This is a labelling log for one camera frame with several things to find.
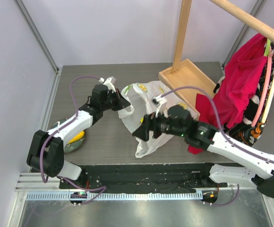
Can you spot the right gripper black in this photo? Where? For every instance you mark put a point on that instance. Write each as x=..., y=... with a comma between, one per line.
x=149, y=126

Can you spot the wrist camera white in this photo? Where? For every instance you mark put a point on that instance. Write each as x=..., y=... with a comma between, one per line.
x=109, y=82
x=160, y=103

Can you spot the yellow banana bunch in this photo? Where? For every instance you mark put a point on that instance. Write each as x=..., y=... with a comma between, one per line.
x=77, y=137

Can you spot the white plastic bag lemon print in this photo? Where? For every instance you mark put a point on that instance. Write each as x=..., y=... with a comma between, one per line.
x=140, y=96

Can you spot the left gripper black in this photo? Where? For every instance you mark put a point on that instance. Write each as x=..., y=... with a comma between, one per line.
x=122, y=102

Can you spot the green hanger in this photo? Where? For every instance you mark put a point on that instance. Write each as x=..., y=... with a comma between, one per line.
x=267, y=48

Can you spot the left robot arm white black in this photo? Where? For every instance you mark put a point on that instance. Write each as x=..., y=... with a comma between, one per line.
x=47, y=147

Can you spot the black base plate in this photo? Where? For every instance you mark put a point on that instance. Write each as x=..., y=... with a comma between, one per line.
x=149, y=178

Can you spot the magenta shirt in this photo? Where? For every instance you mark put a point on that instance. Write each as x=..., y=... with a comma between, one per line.
x=237, y=94

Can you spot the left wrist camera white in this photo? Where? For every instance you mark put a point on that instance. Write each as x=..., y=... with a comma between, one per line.
x=109, y=82

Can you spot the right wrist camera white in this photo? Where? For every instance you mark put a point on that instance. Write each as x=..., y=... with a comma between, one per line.
x=160, y=103

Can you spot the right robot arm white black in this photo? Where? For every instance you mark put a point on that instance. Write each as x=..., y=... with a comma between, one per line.
x=256, y=167

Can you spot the wooden clothes rack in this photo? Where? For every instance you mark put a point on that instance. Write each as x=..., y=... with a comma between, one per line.
x=185, y=72

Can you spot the dark fruit plate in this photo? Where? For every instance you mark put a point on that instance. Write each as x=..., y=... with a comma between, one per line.
x=72, y=146

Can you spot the black patterned garment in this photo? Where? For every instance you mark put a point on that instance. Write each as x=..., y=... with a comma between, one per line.
x=248, y=132

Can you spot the pink hanger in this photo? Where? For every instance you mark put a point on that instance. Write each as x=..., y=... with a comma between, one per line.
x=265, y=88

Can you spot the white cable duct strip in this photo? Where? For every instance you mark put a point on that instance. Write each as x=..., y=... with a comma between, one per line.
x=81, y=196

